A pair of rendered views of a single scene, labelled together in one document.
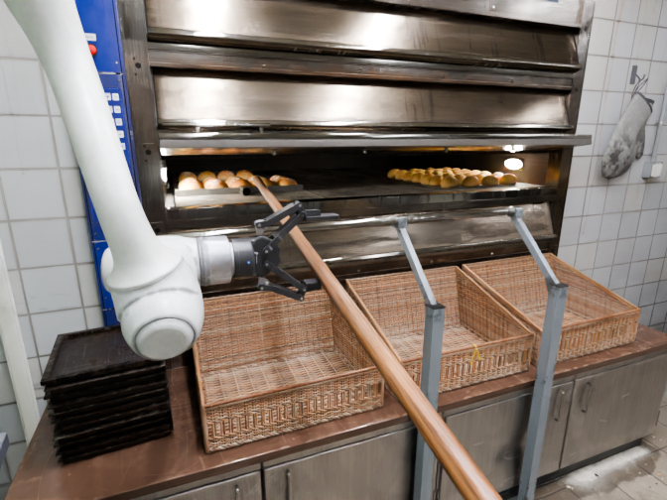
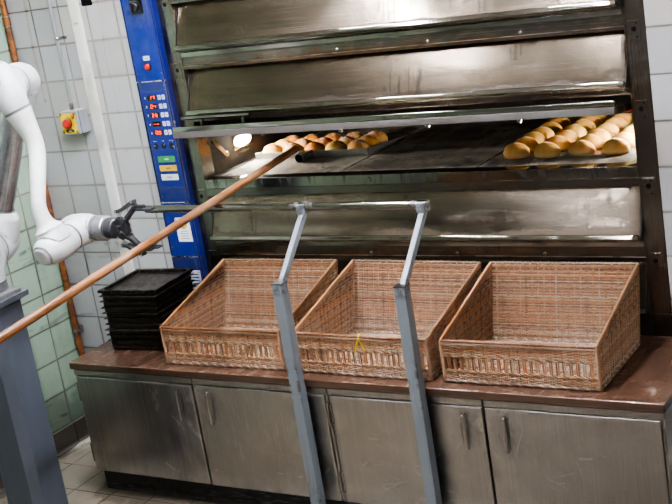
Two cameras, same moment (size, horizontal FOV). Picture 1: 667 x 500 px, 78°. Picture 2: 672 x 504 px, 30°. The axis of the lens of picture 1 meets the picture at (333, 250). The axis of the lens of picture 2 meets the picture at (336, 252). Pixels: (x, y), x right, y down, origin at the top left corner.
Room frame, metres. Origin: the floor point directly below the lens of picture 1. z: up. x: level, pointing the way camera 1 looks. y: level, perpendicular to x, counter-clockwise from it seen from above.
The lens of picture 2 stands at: (-1.15, -3.79, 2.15)
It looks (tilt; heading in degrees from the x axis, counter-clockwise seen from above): 15 degrees down; 54
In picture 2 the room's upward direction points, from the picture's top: 9 degrees counter-clockwise
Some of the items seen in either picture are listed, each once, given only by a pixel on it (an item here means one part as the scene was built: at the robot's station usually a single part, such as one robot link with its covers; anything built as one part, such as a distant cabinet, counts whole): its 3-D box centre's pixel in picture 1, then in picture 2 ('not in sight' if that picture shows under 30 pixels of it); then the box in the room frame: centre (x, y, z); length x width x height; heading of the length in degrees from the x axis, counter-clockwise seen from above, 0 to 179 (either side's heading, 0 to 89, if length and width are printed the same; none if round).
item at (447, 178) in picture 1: (448, 176); (589, 131); (2.33, -0.65, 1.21); 0.61 x 0.48 x 0.06; 21
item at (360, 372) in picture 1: (280, 350); (252, 310); (1.25, 0.18, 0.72); 0.56 x 0.49 x 0.28; 112
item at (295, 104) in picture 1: (400, 105); (385, 76); (1.71, -0.27, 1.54); 1.79 x 0.11 x 0.19; 111
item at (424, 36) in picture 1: (403, 32); (374, 4); (1.71, -0.27, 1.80); 1.79 x 0.11 x 0.19; 111
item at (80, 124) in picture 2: not in sight; (74, 121); (1.12, 1.12, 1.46); 0.10 x 0.07 x 0.10; 111
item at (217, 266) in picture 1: (215, 260); (103, 228); (0.73, 0.22, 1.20); 0.09 x 0.06 x 0.09; 22
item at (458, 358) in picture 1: (432, 322); (389, 316); (1.46, -0.39, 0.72); 0.56 x 0.49 x 0.28; 110
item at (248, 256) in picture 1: (255, 256); (119, 227); (0.75, 0.15, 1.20); 0.09 x 0.07 x 0.08; 112
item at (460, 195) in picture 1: (394, 199); (403, 176); (1.73, -0.26, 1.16); 1.80 x 0.06 x 0.04; 111
